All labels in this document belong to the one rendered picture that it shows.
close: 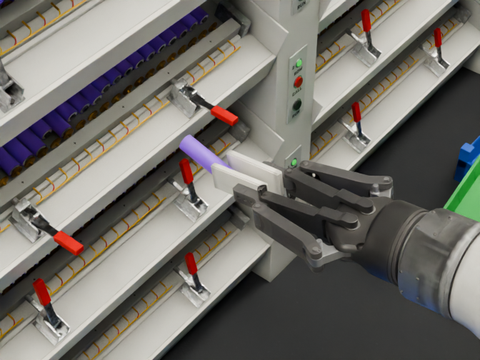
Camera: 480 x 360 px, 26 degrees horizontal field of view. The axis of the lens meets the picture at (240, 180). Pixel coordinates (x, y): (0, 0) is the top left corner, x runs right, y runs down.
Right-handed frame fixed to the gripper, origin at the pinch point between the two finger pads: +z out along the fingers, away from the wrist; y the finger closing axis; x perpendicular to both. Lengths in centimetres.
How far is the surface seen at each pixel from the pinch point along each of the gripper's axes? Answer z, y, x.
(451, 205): 12, -59, 52
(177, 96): 23.2, -13.1, 5.6
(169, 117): 22.9, -10.9, 7.3
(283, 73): 21.7, -31.7, 12.5
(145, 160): 20.9, -4.0, 8.5
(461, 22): 33, -98, 43
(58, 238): 17.2, 12.9, 6.4
